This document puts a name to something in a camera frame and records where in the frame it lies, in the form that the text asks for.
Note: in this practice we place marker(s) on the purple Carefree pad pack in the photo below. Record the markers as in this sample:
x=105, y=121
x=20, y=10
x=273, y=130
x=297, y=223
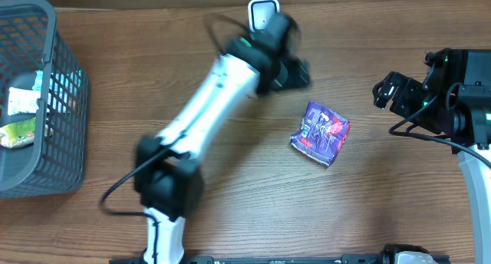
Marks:
x=322, y=134

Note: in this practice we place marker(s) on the white barcode scanner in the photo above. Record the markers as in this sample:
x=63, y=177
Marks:
x=260, y=12

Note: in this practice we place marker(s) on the grey plastic basket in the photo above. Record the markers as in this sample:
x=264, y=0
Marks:
x=56, y=161

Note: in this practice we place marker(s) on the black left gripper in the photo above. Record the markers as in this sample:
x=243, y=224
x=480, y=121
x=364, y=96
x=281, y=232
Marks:
x=298, y=74

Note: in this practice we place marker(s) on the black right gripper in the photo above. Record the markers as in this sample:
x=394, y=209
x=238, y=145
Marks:
x=401, y=94

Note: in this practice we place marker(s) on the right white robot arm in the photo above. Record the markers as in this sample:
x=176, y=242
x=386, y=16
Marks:
x=456, y=113

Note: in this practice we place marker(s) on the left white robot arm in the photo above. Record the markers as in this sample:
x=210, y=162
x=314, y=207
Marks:
x=167, y=167

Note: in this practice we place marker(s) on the green yellow snack pouch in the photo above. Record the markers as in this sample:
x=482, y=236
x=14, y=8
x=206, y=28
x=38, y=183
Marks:
x=18, y=134

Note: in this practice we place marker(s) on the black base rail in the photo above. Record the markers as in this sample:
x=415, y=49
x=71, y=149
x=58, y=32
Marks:
x=391, y=253

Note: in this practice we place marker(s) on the white tube gold cap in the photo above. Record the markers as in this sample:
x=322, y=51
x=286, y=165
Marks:
x=21, y=101

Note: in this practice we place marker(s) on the mint green wipes pack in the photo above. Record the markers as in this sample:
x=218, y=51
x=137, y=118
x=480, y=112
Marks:
x=63, y=86

